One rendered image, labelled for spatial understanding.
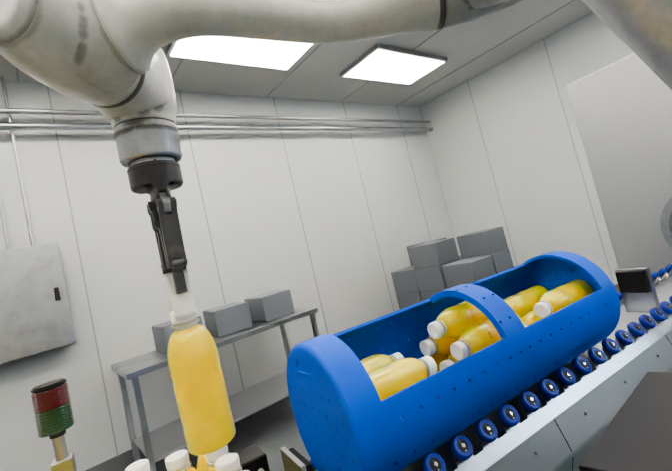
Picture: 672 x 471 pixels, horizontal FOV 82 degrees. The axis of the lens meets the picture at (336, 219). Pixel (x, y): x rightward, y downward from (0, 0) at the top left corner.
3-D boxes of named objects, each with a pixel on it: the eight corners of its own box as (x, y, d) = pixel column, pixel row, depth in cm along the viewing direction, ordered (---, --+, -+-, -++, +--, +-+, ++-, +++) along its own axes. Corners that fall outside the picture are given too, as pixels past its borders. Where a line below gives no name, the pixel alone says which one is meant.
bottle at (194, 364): (230, 423, 63) (204, 311, 64) (241, 438, 57) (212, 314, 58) (185, 444, 60) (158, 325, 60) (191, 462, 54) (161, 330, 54)
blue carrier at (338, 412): (637, 345, 105) (601, 243, 108) (379, 532, 60) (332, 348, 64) (540, 341, 129) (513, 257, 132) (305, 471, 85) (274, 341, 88)
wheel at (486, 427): (489, 413, 82) (484, 417, 83) (473, 421, 80) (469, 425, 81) (503, 435, 79) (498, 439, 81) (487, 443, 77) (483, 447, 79)
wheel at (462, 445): (465, 429, 78) (460, 433, 80) (448, 437, 76) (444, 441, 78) (479, 452, 76) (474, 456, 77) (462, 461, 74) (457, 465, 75)
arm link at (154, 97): (131, 143, 66) (76, 121, 53) (114, 55, 66) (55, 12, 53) (193, 129, 65) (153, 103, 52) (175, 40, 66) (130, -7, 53)
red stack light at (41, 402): (68, 403, 83) (65, 385, 83) (31, 416, 79) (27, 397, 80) (72, 397, 88) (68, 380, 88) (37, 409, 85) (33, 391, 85)
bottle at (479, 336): (511, 341, 98) (460, 368, 89) (495, 316, 101) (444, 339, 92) (531, 332, 93) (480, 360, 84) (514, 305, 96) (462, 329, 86)
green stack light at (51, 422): (73, 427, 82) (68, 404, 83) (35, 441, 79) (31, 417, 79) (76, 419, 88) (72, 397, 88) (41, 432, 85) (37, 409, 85)
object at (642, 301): (662, 310, 134) (649, 266, 135) (657, 314, 132) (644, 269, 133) (629, 310, 143) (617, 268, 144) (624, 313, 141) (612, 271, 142)
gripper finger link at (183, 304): (186, 268, 59) (187, 268, 58) (196, 314, 58) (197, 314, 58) (165, 273, 57) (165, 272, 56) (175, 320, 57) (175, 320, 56)
